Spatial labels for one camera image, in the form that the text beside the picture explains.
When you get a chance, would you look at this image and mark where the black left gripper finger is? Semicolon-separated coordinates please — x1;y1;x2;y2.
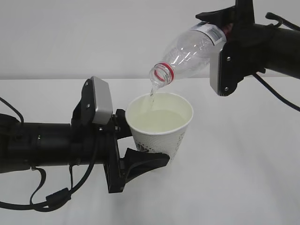
114;109;132;139
123;148;170;184

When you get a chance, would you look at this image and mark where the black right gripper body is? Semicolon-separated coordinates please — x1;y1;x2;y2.
225;0;255;42

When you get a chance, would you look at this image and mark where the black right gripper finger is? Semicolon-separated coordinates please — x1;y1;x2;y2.
195;6;236;29

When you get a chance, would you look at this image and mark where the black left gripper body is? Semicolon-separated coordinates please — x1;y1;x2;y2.
98;115;125;194

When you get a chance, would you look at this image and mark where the white paper cup green logo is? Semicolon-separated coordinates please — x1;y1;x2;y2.
125;92;194;165

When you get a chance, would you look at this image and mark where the clear Nongfu Spring water bottle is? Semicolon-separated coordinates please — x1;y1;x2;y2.
148;21;227;104

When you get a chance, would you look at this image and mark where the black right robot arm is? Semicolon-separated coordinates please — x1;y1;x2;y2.
195;0;300;97

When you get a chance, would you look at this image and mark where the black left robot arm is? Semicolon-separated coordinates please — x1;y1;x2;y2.
0;77;170;193

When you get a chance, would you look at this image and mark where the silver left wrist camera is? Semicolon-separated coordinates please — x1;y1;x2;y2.
91;76;113;125

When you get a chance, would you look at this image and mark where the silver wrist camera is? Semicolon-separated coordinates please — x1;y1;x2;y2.
91;76;113;125
209;42;225;96

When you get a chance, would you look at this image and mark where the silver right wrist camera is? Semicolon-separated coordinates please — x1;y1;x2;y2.
209;42;225;96

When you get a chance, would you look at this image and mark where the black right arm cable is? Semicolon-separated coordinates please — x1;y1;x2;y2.
254;12;300;112

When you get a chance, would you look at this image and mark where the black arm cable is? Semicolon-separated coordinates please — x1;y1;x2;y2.
254;12;300;112
0;97;98;206

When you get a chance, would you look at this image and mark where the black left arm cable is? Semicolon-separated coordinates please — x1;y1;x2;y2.
0;97;98;206

